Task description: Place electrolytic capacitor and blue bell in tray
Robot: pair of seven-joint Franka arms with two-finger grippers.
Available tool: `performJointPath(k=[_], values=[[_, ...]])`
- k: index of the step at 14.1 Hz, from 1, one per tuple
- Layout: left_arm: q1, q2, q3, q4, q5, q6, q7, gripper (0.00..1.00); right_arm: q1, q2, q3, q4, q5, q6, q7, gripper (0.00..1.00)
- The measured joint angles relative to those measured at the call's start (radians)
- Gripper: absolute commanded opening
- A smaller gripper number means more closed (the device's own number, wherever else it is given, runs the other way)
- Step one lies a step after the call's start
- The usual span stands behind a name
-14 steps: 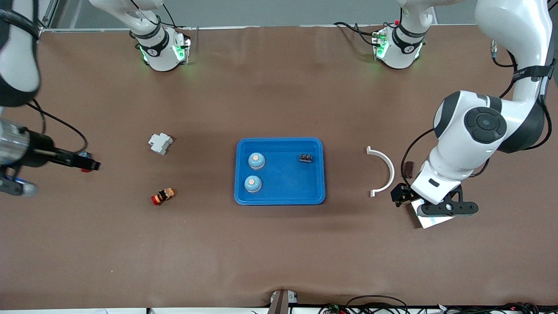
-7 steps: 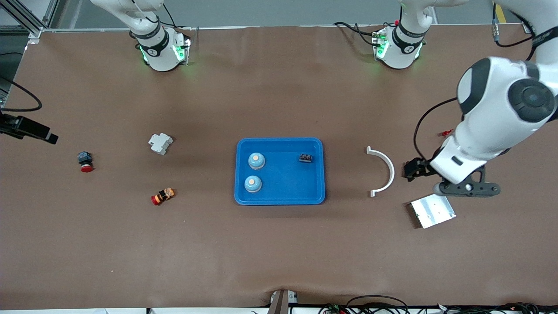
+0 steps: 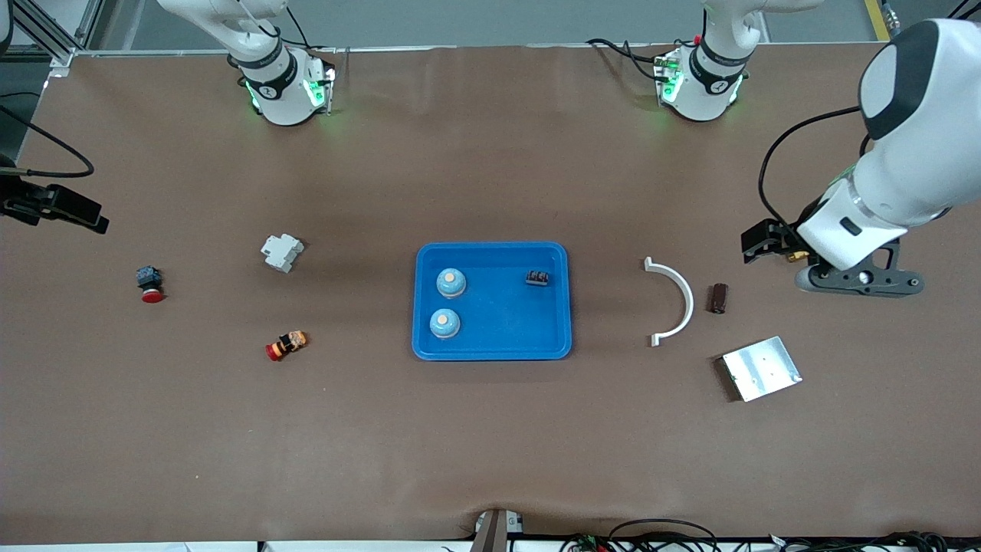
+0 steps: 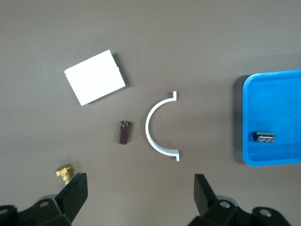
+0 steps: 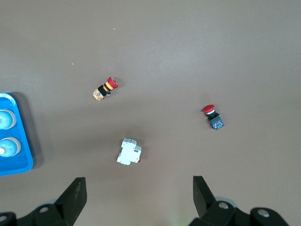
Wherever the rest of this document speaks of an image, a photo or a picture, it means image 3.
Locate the black arm base cable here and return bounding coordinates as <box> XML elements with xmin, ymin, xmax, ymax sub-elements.
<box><xmin>586</xmin><ymin>37</ymin><xmax>664</xmax><ymax>81</ymax></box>
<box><xmin>284</xmin><ymin>6</ymin><xmax>338</xmax><ymax>56</ymax></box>

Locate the black cable bundle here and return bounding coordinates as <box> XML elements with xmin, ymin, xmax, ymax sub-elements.
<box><xmin>559</xmin><ymin>519</ymin><xmax>721</xmax><ymax>552</ymax></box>
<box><xmin>766</xmin><ymin>529</ymin><xmax>981</xmax><ymax>552</ymax></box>

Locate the grey table edge clamp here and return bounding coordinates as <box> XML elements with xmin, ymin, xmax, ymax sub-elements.
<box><xmin>470</xmin><ymin>508</ymin><xmax>527</xmax><ymax>552</ymax></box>

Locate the brown table cover sheet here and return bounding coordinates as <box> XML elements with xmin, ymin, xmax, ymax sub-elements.
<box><xmin>0</xmin><ymin>44</ymin><xmax>981</xmax><ymax>547</ymax></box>

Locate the red pushbutton orange body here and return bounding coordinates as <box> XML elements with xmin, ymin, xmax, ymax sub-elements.
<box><xmin>265</xmin><ymin>330</ymin><xmax>309</xmax><ymax>362</ymax></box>

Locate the aluminium frame post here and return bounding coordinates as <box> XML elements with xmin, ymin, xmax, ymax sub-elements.
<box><xmin>11</xmin><ymin>0</ymin><xmax>104</xmax><ymax>77</ymax></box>

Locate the white circuit breaker module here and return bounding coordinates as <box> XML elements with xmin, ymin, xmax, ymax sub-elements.
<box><xmin>261</xmin><ymin>233</ymin><xmax>305</xmax><ymax>274</ymax></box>

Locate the blue plastic tray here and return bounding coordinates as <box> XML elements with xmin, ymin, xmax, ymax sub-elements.
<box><xmin>412</xmin><ymin>242</ymin><xmax>573</xmax><ymax>361</ymax></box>

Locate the silver metal plate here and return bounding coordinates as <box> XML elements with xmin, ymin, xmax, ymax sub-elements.
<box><xmin>720</xmin><ymin>336</ymin><xmax>803</xmax><ymax>403</ymax></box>

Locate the red pushbutton black body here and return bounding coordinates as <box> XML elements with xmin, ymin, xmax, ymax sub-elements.
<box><xmin>136</xmin><ymin>265</ymin><xmax>165</xmax><ymax>304</ymax></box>

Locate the white semicircular bracket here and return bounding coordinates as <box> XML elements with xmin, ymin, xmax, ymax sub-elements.
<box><xmin>644</xmin><ymin>257</ymin><xmax>695</xmax><ymax>347</ymax></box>

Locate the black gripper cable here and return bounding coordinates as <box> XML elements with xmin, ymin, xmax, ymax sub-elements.
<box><xmin>759</xmin><ymin>106</ymin><xmax>863</xmax><ymax>225</ymax></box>
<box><xmin>0</xmin><ymin>92</ymin><xmax>94</xmax><ymax>179</ymax></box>

